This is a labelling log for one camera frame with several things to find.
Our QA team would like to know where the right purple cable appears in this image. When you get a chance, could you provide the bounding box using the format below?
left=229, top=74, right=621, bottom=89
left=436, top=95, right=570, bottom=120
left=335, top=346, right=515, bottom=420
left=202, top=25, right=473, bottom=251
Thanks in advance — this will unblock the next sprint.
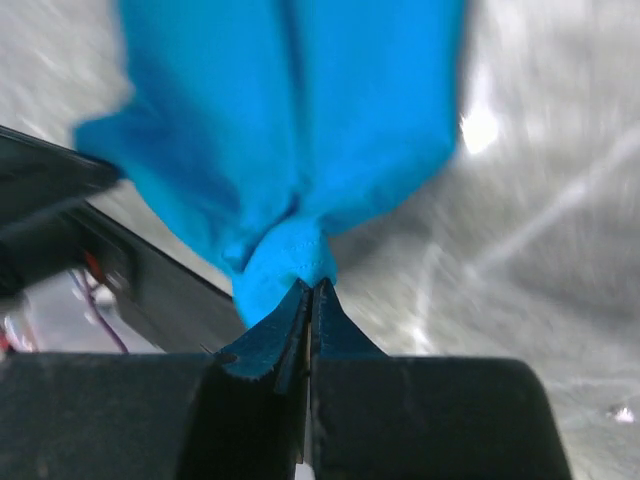
left=69, top=269, right=130, bottom=354

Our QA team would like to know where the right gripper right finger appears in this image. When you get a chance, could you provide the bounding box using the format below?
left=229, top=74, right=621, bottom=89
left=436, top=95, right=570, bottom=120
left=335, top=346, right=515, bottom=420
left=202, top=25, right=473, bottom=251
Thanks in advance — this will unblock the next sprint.
left=310, top=279, right=386, bottom=358

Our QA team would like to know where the blue t shirt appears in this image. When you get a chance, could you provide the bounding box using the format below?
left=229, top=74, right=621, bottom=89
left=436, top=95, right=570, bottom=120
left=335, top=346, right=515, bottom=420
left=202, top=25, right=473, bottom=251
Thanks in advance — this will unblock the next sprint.
left=74, top=0, right=467, bottom=326

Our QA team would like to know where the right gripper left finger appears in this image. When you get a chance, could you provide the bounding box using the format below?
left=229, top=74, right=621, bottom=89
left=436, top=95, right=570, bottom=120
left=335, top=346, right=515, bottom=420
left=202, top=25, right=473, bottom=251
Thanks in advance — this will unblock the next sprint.
left=217, top=280, right=310, bottom=394

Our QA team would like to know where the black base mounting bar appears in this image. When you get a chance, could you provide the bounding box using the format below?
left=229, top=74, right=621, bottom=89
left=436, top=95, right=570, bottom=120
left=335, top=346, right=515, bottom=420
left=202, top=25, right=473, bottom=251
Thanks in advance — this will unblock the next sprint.
left=1, top=128, right=246, bottom=353

